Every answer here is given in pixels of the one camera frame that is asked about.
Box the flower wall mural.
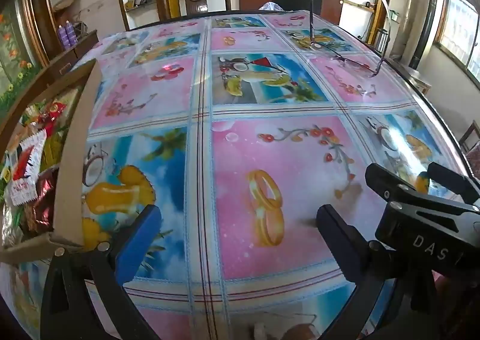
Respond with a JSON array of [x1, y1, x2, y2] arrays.
[[0, 0, 42, 115]]

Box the wooden cabinet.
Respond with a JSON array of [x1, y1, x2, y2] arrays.
[[35, 30, 100, 91]]

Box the printed tablecloth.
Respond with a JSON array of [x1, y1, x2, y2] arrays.
[[0, 13, 473, 340]]

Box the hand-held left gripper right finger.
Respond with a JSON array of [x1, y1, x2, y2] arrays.
[[316, 204, 437, 340]]

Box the wooden side table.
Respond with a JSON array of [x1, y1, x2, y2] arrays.
[[390, 58, 432, 95]]

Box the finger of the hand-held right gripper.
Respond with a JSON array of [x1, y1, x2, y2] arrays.
[[427, 162, 480, 208], [365, 163, 480, 230]]

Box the window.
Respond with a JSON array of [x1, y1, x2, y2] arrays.
[[437, 0, 480, 81]]

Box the plain wooden chair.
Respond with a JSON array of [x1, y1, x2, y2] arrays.
[[459, 120, 480, 179]]

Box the eyeglasses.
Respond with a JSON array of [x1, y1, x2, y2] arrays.
[[309, 0, 392, 80]]

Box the standing air conditioner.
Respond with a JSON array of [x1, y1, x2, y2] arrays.
[[422, 0, 440, 70]]

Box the cardboard box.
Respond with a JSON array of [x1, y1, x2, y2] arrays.
[[0, 58, 111, 263]]

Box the white red snack packet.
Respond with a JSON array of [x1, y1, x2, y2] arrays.
[[9, 129, 47, 207]]

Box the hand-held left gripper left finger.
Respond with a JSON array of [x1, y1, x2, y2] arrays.
[[40, 204, 163, 340]]

